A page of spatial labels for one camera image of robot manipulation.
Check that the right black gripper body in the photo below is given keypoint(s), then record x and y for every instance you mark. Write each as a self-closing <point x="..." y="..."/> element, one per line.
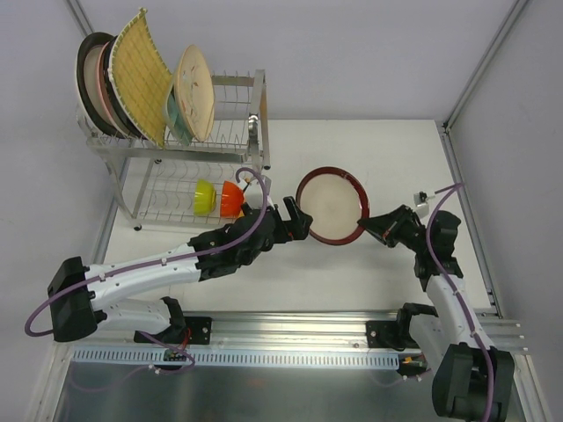
<point x="392" y="226"/>

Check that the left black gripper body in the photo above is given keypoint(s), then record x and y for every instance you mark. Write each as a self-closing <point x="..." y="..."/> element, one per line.
<point x="285" y="221"/>

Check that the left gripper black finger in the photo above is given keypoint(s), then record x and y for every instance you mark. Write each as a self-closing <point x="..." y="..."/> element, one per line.
<point x="299" y="223"/>
<point x="283" y="230"/>

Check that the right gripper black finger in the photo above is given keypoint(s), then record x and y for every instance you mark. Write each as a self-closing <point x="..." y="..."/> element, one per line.
<point x="381" y="238"/>
<point x="386" y="222"/>

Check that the cream plate with red rim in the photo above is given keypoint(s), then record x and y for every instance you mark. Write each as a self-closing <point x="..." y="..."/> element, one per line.
<point x="336" y="201"/>

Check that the teal square plate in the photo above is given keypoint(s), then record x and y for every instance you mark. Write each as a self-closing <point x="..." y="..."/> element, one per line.
<point x="174" y="120"/>

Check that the beige oval floral plate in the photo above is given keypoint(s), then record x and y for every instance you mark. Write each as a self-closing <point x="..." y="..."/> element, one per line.
<point x="194" y="94"/>

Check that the yellow woven bamboo mat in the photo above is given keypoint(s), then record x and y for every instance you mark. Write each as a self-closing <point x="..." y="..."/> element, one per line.
<point x="140" y="78"/>

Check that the cream plate dark patterned rim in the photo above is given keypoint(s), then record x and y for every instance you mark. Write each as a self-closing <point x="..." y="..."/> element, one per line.
<point x="132" y="130"/>

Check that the pink and cream floral plate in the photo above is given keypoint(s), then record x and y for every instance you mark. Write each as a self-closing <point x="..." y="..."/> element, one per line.
<point x="109" y="112"/>

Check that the cream plate with metallic rim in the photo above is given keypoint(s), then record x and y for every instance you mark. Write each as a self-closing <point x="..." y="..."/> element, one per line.
<point x="87" y="85"/>

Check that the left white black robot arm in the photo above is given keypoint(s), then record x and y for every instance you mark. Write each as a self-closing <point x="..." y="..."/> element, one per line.
<point x="83" y="299"/>

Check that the steel two-tier dish rack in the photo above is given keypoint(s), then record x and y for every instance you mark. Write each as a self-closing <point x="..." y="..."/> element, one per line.
<point x="155" y="187"/>

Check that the red orange bowl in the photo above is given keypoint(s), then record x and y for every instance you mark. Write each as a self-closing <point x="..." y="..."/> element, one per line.
<point x="232" y="199"/>

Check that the lime green bowl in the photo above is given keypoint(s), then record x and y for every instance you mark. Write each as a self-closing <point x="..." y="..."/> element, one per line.
<point x="204" y="198"/>

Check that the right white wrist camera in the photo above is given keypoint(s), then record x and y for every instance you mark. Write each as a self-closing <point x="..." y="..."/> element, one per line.
<point x="422" y="201"/>

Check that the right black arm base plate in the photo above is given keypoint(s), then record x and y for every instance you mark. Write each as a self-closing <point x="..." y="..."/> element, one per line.
<point x="382" y="334"/>

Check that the aluminium mounting rail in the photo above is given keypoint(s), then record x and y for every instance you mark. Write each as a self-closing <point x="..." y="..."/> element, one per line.
<point x="304" y="331"/>

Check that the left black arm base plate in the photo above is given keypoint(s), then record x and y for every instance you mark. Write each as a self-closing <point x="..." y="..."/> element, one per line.
<point x="193" y="327"/>

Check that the white slotted cable duct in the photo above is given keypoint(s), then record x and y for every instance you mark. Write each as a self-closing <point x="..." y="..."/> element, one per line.
<point x="136" y="355"/>

